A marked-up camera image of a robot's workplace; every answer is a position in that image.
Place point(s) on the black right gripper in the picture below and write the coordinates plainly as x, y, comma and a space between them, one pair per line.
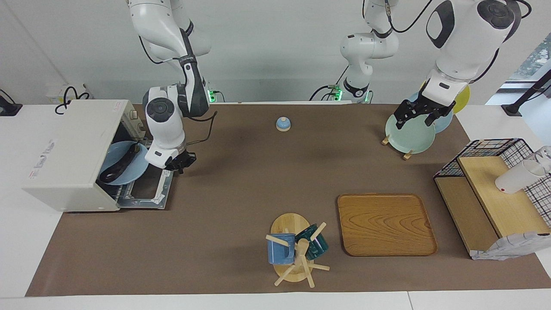
183, 160

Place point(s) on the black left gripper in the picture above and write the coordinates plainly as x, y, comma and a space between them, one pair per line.
424, 107

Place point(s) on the light blue plate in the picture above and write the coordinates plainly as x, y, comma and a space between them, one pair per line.
133, 171

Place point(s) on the dark purple eggplant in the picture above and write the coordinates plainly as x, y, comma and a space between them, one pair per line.
116, 170

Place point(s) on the white toaster oven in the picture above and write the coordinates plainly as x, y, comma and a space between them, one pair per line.
64, 150

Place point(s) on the pale green plate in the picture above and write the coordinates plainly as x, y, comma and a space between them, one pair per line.
411, 137

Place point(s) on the grey blue plate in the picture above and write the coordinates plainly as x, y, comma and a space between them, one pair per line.
443, 125

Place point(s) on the wooden plate rack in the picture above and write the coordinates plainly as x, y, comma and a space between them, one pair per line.
385, 141

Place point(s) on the yellow plate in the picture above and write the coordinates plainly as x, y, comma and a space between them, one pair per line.
462, 99

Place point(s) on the brown table mat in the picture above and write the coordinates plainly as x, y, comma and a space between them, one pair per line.
206, 237

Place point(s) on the small blue bell wooden base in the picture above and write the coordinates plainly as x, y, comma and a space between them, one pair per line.
283, 125

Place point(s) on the square wooden tray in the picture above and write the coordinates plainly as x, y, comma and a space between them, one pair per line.
383, 224

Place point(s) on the white paper cup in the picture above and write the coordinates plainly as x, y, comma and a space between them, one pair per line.
514, 181

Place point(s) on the wooden mug tree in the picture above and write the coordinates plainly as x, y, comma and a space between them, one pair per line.
290, 224

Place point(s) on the wooden two-tier shelf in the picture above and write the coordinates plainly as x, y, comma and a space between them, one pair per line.
503, 202

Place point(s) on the blue mug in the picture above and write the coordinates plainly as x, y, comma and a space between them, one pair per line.
277, 252

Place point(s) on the clear drinking glass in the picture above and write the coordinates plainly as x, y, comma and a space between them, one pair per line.
546, 154

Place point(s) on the window with greenery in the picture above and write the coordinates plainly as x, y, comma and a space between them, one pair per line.
538, 56

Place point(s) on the white power box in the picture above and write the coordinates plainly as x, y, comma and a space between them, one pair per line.
54, 92

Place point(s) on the dark green mug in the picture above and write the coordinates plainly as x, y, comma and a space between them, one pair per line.
318, 247

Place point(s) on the white patterned cloth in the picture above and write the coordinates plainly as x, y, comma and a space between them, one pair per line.
508, 247

